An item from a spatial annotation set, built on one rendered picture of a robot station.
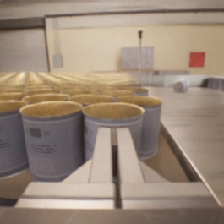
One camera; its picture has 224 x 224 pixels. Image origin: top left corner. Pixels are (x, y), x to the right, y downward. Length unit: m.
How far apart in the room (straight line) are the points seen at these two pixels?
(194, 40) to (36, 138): 9.98
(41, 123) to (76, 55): 9.44
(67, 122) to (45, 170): 0.06
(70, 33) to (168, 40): 5.18
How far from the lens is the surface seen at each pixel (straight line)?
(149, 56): 7.69
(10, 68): 11.25
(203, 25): 10.33
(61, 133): 0.17
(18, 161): 0.23
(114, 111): 0.22
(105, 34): 9.44
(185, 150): 0.34
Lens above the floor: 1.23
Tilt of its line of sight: 15 degrees down
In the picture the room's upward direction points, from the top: 1 degrees counter-clockwise
